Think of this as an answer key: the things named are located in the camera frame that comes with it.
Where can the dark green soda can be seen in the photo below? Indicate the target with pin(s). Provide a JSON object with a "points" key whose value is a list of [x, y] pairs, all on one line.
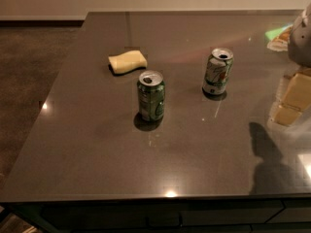
{"points": [[151, 95]]}

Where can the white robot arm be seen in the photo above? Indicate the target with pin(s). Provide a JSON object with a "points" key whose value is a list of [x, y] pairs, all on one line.
{"points": [[299, 46]]}

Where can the white green soda can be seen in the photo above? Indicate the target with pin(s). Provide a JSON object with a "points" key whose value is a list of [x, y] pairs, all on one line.
{"points": [[217, 71]]}

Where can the yellow sponge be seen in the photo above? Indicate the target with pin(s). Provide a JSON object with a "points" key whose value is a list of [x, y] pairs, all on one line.
{"points": [[127, 62]]}

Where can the dark cabinet drawer front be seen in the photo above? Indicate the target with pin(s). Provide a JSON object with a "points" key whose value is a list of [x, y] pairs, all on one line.
{"points": [[151, 216]]}

